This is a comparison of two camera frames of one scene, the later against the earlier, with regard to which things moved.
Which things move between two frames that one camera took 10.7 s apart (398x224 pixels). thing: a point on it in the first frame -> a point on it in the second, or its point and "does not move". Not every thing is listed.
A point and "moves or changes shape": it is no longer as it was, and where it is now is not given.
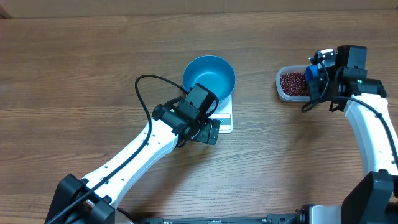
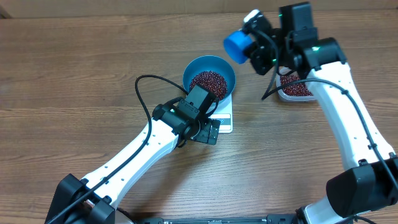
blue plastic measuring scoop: (311, 74) moves or changes shape
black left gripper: (206, 124) does not move
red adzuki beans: (293, 84) does not move
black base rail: (300, 218) does not move
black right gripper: (318, 98) -> (260, 59)
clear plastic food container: (291, 83) does not move
